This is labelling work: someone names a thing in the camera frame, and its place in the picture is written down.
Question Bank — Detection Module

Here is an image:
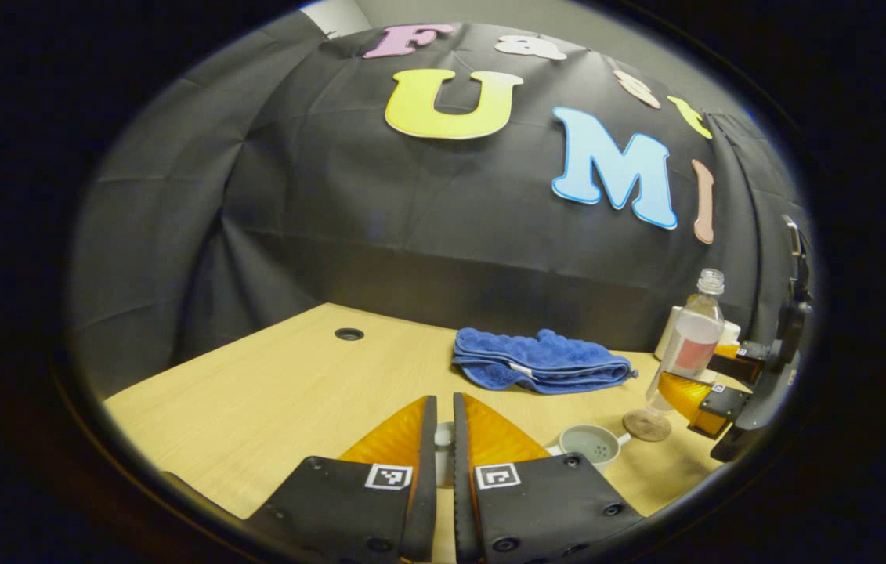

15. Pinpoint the white teacup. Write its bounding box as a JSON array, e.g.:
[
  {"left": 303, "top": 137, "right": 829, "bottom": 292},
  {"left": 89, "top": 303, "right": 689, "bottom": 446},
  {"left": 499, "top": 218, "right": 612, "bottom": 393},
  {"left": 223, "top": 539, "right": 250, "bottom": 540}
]
[{"left": 548, "top": 424, "right": 631, "bottom": 473}]

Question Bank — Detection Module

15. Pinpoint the blue folded towel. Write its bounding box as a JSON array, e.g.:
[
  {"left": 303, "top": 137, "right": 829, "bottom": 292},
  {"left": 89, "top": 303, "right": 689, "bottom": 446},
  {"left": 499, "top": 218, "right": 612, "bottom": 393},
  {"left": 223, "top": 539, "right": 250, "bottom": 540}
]
[{"left": 452, "top": 327, "right": 638, "bottom": 394}]

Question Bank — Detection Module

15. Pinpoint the black backdrop cloth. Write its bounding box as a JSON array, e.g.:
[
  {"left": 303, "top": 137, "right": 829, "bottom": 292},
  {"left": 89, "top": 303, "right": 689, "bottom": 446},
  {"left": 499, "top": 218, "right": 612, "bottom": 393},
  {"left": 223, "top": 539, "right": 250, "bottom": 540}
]
[{"left": 71, "top": 8, "right": 812, "bottom": 396}]

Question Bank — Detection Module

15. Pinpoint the white toaster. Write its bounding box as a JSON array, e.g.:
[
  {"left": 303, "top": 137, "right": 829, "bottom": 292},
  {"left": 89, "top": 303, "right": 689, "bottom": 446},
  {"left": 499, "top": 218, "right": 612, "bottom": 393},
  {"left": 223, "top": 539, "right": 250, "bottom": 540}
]
[{"left": 653, "top": 294, "right": 743, "bottom": 363}]

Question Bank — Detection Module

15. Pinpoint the clear water bottle pink label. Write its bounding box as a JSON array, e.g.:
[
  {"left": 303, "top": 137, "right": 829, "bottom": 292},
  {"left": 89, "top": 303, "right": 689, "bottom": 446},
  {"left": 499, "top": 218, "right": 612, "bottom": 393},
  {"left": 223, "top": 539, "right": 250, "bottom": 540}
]
[{"left": 646, "top": 269, "right": 725, "bottom": 416}]

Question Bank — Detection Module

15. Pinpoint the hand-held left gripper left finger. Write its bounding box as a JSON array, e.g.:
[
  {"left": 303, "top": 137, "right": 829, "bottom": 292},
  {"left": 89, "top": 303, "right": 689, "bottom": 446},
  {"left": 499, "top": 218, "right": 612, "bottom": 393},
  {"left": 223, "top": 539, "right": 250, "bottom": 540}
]
[{"left": 243, "top": 394, "right": 439, "bottom": 564}]

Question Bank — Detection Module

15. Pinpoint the round brown coaster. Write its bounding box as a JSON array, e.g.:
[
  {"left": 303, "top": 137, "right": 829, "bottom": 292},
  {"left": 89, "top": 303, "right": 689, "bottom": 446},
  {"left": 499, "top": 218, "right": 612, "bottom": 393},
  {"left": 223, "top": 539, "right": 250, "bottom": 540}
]
[{"left": 623, "top": 409, "right": 672, "bottom": 443}]

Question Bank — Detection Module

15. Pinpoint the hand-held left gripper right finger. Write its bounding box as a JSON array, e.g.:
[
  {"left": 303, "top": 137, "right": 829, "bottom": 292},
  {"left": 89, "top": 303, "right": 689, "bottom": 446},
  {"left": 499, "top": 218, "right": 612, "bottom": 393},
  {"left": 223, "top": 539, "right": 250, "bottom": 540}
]
[{"left": 452, "top": 392, "right": 645, "bottom": 564}]

